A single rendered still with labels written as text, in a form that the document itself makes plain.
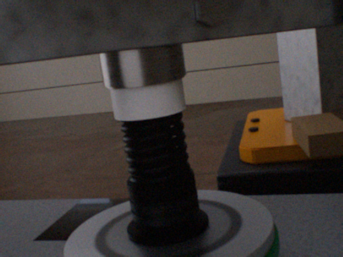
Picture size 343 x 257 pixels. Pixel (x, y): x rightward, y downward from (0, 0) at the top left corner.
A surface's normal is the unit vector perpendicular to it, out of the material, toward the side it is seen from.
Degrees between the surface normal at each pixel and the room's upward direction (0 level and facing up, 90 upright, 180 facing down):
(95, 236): 0
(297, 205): 0
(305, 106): 90
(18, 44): 90
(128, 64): 90
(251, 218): 0
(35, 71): 90
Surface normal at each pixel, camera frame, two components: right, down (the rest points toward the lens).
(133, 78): -0.19, 0.23
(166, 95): 0.55, 0.10
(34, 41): 0.29, 0.16
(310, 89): -0.94, 0.19
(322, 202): -0.14, -0.97
